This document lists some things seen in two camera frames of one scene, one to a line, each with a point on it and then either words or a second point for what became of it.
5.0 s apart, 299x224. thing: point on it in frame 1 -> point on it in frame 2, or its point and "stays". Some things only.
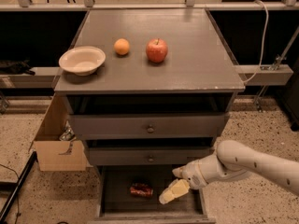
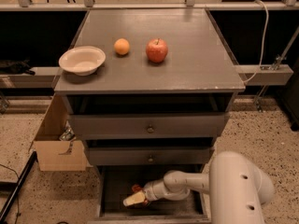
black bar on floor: x=8 y=205 stays
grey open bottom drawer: x=130 y=194 stays
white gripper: x=193 y=173 -> x=151 y=191
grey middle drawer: x=147 y=156 stays
